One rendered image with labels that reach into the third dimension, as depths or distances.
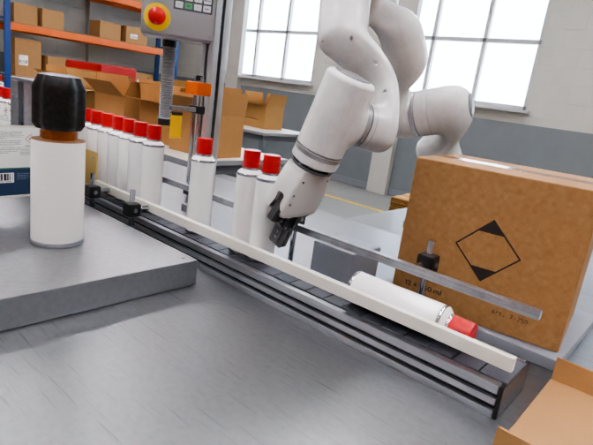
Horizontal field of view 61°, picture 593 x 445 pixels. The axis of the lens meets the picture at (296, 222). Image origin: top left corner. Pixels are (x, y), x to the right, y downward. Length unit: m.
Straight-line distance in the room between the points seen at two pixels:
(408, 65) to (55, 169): 0.80
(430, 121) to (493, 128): 5.16
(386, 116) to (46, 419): 0.64
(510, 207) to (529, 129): 5.48
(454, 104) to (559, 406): 0.76
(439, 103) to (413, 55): 0.15
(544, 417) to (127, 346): 0.57
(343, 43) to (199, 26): 0.47
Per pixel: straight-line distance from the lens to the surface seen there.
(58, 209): 0.96
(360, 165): 7.32
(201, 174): 1.07
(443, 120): 1.33
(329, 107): 0.80
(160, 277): 0.91
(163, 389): 0.67
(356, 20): 0.90
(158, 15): 1.24
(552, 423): 0.77
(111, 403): 0.65
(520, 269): 0.91
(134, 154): 1.26
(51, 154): 0.94
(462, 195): 0.91
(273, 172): 0.93
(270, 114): 5.46
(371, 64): 0.90
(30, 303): 0.81
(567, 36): 6.40
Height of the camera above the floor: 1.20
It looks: 14 degrees down
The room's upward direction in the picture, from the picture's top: 8 degrees clockwise
